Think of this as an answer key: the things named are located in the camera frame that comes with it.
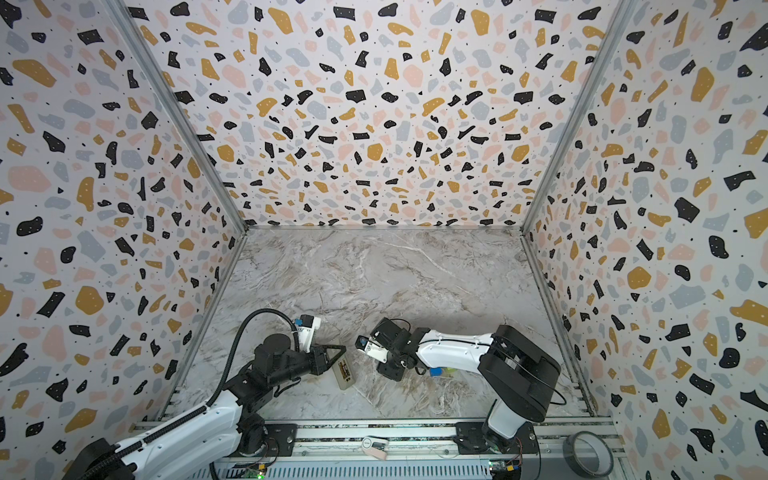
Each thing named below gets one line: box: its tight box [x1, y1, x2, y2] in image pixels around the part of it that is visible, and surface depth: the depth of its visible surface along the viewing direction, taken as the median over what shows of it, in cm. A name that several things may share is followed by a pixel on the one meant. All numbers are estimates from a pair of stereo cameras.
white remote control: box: [332, 354, 356, 390], surface depth 80 cm
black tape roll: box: [563, 431, 615, 479], surface depth 72 cm
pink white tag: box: [361, 436, 389, 461], surface depth 73 cm
